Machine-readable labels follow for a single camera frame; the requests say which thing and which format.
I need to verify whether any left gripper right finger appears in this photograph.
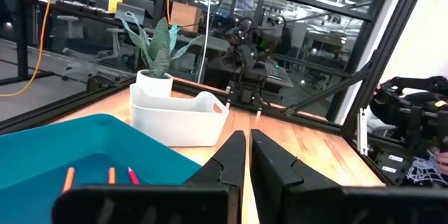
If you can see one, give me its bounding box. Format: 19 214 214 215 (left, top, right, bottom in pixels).
250 129 448 224

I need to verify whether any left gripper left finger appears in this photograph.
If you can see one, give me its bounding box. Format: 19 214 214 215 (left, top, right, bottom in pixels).
52 130 247 224

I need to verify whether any person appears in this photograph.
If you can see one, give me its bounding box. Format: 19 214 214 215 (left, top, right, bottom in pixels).
402 146 448 187

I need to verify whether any blue plastic bin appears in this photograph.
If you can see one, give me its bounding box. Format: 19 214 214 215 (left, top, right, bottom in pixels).
0 113 202 224

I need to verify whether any white plant pot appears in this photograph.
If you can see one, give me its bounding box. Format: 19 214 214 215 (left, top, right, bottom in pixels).
135 69 174 99

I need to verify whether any green snake plant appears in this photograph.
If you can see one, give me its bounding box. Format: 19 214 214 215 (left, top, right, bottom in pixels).
120 12 204 80

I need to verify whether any white stool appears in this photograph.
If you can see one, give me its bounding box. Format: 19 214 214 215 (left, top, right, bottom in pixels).
55 15 81 39
104 27 125 60

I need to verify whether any brown cardboard box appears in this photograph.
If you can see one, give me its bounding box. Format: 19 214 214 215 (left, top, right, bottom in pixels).
169 1 204 34

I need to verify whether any grey laptop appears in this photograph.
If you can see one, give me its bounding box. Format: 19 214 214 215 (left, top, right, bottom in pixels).
114 0 155 25

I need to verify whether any yellow sign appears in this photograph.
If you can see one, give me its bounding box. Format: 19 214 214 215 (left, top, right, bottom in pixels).
107 0 124 13

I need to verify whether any white plastic bin with handles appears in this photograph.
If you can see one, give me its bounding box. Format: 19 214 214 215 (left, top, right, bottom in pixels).
129 83 230 148

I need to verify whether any black table frame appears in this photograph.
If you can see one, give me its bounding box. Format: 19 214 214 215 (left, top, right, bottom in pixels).
0 0 433 137

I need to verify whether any white hanging cable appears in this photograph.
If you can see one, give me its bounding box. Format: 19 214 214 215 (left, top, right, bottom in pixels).
197 0 216 85

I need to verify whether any yellow hanging cable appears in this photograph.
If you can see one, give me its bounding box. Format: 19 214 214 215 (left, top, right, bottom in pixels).
0 0 57 98

